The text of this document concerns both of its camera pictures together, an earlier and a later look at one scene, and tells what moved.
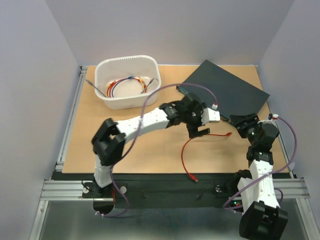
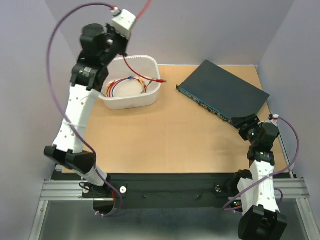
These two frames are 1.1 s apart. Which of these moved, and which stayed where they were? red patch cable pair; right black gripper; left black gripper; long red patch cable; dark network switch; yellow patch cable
Moved: left black gripper; red patch cable pair
Stayed: long red patch cable; yellow patch cable; right black gripper; dark network switch
